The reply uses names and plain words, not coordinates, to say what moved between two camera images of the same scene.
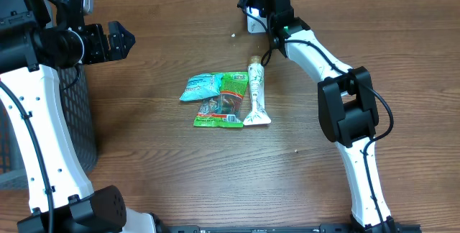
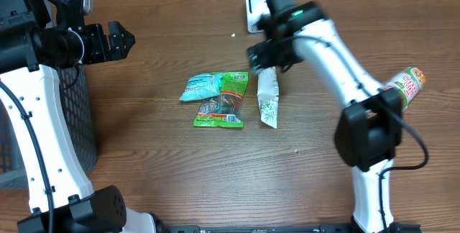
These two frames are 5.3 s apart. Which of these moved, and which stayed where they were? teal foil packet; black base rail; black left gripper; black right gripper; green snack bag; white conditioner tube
Moved: black right gripper; white conditioner tube
Stayed: black left gripper; teal foil packet; green snack bag; black base rail
